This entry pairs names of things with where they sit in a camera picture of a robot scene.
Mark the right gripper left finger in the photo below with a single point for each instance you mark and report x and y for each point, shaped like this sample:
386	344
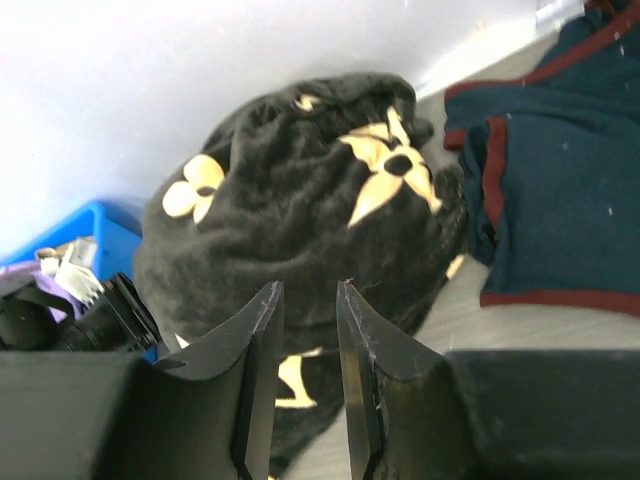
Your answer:
220	423

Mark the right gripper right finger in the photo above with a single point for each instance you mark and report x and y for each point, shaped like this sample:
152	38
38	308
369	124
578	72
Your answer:
384	374

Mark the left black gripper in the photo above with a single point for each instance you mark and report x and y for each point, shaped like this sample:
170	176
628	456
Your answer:
117	321

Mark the beige cap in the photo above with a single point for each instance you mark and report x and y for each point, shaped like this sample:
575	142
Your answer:
71	267

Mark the purple LA cap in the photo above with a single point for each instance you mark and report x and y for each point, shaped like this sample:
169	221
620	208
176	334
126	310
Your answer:
26	281

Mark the blue plastic bin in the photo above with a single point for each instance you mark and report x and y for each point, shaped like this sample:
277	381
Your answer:
116	246

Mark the black floral blanket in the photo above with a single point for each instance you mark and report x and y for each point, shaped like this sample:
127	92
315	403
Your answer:
321	182

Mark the navy cloth red trim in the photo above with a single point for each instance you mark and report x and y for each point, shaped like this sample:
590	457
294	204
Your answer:
551	168

